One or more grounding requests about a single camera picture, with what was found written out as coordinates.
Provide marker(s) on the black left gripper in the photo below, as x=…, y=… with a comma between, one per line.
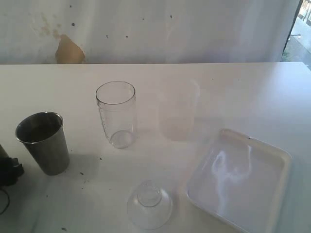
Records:
x=10, y=169

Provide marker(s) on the clear plastic shaker tumbler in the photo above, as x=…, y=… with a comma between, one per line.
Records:
x=116, y=101

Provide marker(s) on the clear dome shaker lid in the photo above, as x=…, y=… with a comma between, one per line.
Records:
x=149, y=206

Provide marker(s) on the stainless steel cup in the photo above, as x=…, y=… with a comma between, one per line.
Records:
x=43, y=136

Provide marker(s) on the translucent white plastic cup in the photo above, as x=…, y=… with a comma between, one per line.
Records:
x=178, y=98

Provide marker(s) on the white square plastic tray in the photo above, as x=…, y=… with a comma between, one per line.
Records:
x=241, y=181

